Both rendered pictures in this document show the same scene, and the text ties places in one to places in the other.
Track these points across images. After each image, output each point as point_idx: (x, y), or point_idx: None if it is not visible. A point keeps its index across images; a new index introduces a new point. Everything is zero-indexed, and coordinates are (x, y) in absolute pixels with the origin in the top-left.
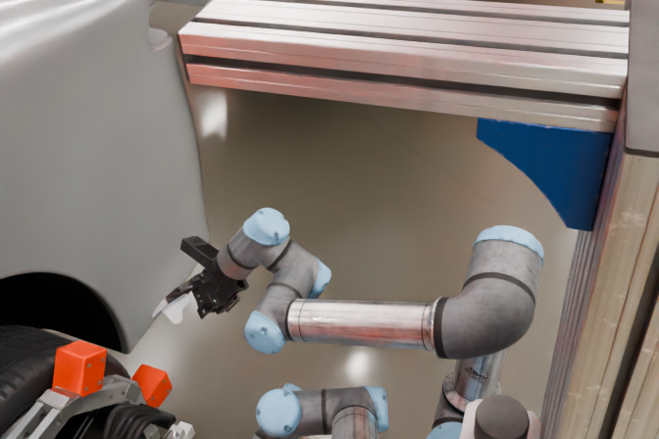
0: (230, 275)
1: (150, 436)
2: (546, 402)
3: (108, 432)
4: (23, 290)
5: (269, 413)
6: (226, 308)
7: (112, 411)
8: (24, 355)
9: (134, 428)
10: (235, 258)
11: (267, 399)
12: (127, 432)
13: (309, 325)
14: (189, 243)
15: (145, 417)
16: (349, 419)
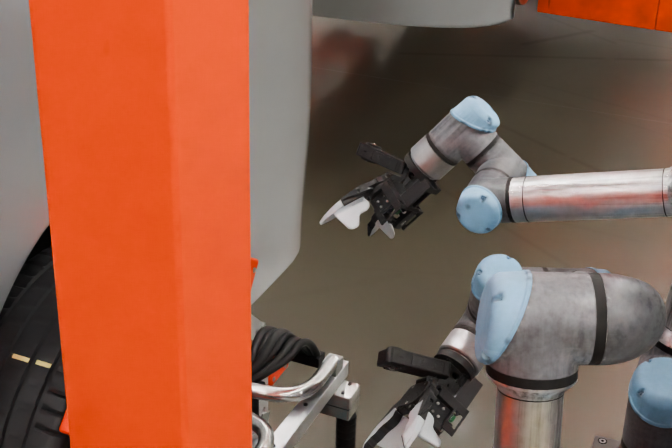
0: (427, 170)
1: (262, 414)
2: None
3: (257, 349)
4: None
5: (492, 272)
6: (405, 221)
7: (261, 328)
8: None
9: (291, 344)
10: (438, 146)
11: (489, 260)
12: (283, 347)
13: (534, 194)
14: (370, 146)
15: (301, 338)
16: (583, 272)
